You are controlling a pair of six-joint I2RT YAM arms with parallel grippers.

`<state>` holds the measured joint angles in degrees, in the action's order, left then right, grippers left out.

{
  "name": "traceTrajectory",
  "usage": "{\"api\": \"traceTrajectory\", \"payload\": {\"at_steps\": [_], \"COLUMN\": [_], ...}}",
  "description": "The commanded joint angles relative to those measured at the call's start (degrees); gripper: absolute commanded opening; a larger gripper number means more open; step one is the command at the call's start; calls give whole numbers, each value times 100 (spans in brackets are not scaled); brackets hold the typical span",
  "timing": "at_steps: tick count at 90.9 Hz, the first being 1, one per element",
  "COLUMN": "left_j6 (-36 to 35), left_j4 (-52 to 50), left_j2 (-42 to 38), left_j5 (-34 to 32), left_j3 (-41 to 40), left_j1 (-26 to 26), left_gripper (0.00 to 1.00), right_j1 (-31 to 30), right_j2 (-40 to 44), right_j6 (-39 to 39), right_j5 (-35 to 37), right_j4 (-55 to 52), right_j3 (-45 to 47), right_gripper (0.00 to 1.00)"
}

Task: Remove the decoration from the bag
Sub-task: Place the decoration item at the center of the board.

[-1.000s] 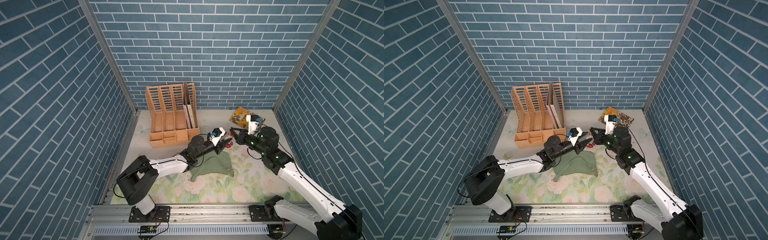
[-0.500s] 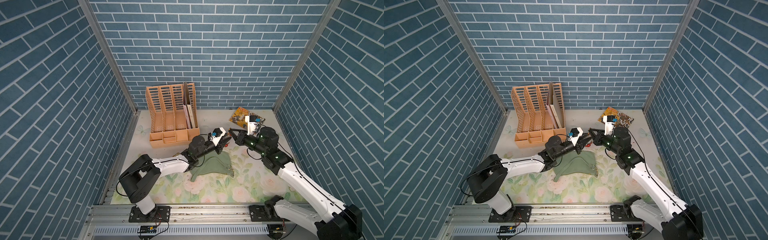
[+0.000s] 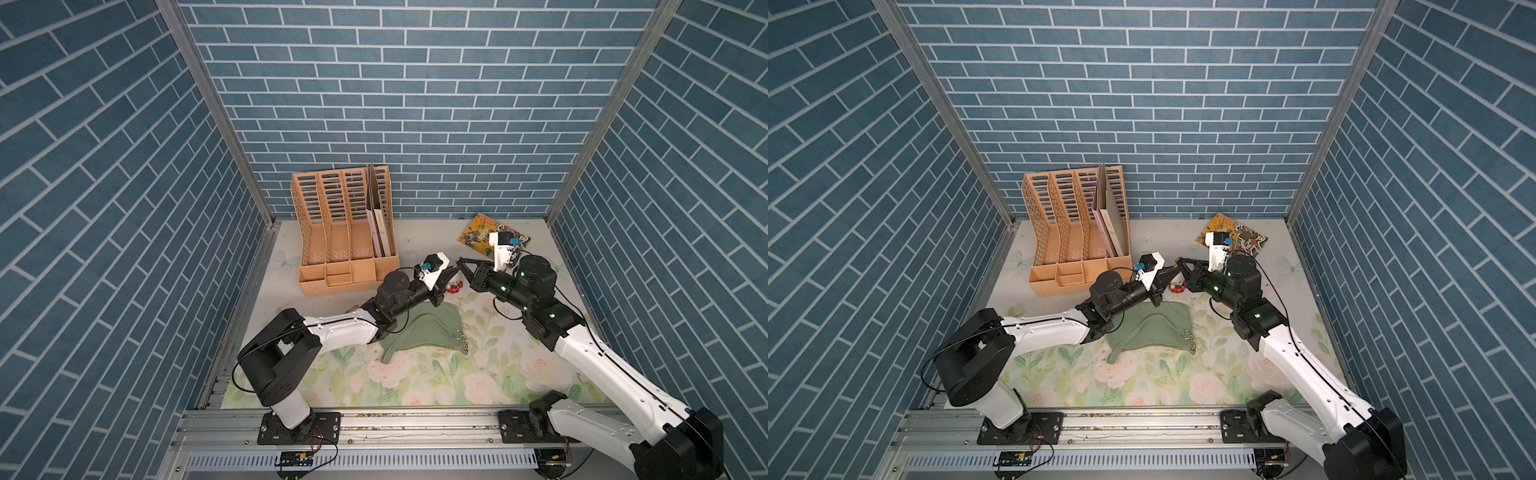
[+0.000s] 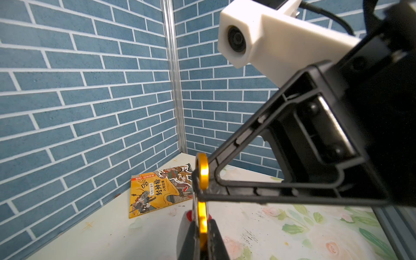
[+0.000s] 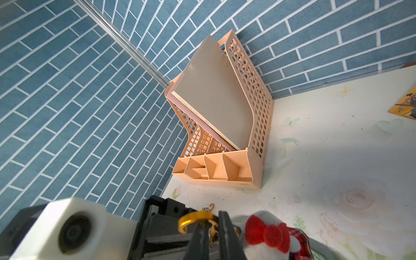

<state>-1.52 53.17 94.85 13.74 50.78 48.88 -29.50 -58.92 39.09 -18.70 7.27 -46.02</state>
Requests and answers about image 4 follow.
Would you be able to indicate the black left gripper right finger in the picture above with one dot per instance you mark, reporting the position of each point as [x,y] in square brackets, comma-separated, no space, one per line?
[216,247]

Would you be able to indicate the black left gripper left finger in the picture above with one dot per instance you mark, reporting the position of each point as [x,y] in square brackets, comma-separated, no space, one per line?
[187,241]

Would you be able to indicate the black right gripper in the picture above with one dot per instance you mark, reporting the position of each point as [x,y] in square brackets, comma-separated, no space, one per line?
[380,76]

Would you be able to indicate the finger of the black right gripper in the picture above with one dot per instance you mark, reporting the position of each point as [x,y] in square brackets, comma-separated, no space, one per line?
[319,145]

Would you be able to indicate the white red toy decoration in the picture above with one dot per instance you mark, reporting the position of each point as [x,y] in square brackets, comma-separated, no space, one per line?
[190,216]

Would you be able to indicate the floral table mat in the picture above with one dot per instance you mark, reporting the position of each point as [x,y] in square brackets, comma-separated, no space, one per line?
[249,231]

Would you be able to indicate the orange illustrated comic book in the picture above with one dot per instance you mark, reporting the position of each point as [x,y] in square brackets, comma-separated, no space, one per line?
[159,189]

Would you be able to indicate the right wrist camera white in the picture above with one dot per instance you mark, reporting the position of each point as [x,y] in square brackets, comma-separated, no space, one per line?
[275,42]

